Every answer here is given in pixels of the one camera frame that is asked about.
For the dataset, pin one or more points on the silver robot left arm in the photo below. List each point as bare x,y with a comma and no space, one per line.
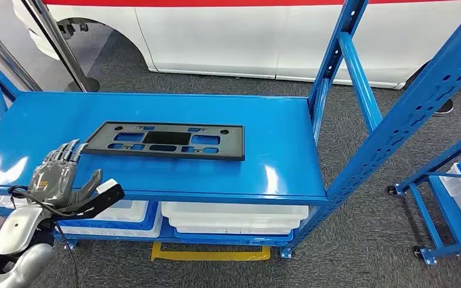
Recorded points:
15,226

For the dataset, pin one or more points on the black plastic frame part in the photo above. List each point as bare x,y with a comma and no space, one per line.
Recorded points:
234,143

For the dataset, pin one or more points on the large blue metal shelf rack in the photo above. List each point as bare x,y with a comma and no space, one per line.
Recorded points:
254,119

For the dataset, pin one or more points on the chrome stanchion post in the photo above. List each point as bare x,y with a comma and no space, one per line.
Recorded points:
444,108
81,84
4,55

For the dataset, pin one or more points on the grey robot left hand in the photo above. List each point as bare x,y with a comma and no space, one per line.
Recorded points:
53,179

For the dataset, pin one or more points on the blue wheeled metal rack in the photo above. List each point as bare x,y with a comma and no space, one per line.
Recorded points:
425,216

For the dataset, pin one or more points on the white car body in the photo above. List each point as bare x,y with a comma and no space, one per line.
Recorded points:
214,36

